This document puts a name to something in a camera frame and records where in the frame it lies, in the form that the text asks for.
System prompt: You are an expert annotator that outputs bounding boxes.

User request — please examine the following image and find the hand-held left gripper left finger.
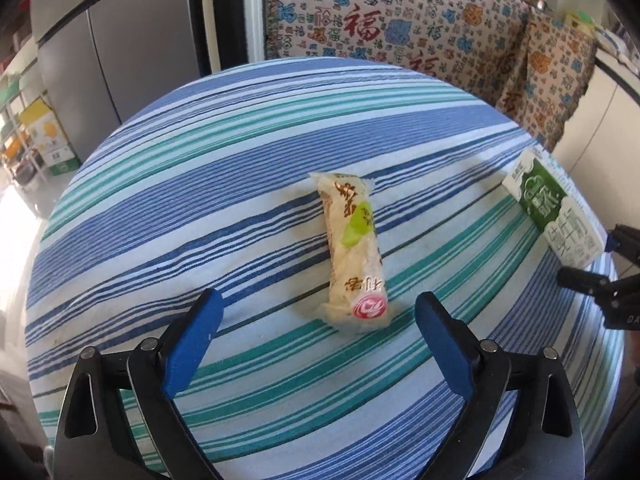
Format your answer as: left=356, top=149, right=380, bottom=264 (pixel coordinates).
left=50, top=288, right=224, bottom=480

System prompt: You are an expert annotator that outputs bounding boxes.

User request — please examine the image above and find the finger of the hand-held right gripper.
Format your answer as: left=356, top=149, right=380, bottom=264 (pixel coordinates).
left=606, top=224, right=640, bottom=265
left=557, top=266, right=623, bottom=311

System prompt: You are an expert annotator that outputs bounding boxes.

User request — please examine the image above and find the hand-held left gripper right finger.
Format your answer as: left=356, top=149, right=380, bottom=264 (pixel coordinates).
left=416, top=291, right=586, bottom=480

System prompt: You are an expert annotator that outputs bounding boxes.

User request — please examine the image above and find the milk carton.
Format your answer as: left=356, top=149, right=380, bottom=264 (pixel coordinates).
left=501, top=149, right=603, bottom=268

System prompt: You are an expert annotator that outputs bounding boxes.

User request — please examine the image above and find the cream snack wrapper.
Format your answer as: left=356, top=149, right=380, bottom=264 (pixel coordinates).
left=309, top=172, right=390, bottom=333

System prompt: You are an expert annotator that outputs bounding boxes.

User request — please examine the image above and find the white base cabinet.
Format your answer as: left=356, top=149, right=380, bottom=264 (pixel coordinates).
left=552, top=55, right=640, bottom=241

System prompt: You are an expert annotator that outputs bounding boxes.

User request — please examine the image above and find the blue striped tablecloth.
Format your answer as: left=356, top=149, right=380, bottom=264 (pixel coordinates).
left=25, top=57, right=626, bottom=480

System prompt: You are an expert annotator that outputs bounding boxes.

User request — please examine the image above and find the yellow green packet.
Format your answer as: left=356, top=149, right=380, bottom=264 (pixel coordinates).
left=562, top=10, right=596, bottom=31

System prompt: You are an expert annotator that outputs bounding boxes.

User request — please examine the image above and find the yellow green cardboard box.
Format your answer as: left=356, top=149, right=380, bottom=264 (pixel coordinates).
left=17, top=97, right=81, bottom=176

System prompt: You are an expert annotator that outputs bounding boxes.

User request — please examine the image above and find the grey refrigerator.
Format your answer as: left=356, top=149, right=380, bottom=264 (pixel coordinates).
left=30, top=0, right=211, bottom=126

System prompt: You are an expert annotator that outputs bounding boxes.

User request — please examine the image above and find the large printed cloth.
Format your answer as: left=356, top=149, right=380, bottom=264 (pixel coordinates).
left=264, top=0, right=531, bottom=106

